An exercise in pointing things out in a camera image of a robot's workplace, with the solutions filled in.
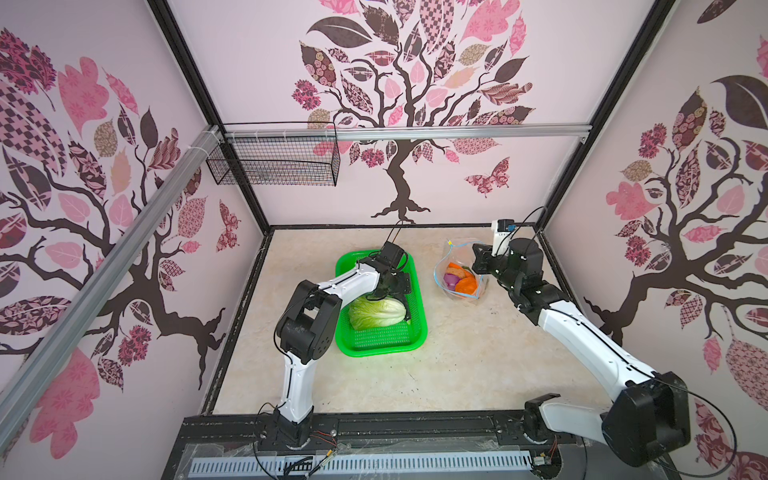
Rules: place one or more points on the black wire wall basket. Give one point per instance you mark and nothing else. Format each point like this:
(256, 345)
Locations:
(285, 153)

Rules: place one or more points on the orange small pumpkin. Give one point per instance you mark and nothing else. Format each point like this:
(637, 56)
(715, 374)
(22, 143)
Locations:
(467, 285)

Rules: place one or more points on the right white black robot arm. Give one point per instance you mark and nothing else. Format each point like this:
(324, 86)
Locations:
(649, 412)

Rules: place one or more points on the aluminium rail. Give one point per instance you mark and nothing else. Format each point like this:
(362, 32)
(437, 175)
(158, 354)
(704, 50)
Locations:
(30, 382)
(418, 133)

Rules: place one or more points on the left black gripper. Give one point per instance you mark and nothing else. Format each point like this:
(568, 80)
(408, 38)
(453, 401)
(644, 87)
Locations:
(401, 287)

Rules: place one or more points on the green plastic basket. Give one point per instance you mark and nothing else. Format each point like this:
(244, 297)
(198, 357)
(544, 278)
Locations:
(405, 336)

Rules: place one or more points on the white slotted cable duct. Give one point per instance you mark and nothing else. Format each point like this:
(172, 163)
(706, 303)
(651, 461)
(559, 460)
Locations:
(357, 465)

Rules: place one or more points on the clear zip top bag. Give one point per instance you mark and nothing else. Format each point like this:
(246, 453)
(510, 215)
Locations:
(459, 251)

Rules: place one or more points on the napa cabbage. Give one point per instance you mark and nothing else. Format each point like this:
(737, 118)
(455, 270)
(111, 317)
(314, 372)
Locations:
(367, 314)

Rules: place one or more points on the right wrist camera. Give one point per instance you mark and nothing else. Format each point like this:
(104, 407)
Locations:
(503, 230)

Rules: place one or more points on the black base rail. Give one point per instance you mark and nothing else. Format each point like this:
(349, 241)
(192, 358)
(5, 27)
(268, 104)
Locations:
(565, 456)

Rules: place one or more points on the aluminium rail back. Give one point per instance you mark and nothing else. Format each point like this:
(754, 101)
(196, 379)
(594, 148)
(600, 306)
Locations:
(418, 133)

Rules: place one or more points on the aluminium rail left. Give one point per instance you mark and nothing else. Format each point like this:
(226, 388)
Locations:
(30, 382)

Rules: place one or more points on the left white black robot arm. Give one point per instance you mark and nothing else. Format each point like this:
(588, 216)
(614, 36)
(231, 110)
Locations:
(303, 335)

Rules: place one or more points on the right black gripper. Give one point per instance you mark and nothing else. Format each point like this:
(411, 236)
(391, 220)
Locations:
(484, 255)

